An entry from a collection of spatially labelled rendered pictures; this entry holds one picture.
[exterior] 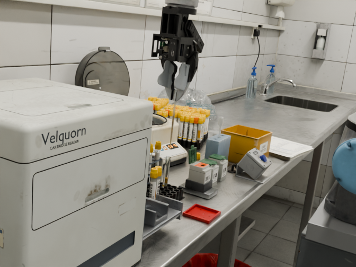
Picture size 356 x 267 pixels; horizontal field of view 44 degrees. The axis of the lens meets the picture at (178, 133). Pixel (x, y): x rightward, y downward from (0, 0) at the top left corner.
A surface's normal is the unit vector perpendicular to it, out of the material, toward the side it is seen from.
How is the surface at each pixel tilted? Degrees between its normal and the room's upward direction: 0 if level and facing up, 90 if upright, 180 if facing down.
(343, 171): 98
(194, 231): 0
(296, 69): 90
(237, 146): 90
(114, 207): 90
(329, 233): 90
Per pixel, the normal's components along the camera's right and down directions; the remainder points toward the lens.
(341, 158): -0.47, 0.31
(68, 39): 0.87, 0.21
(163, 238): 0.10, -0.96
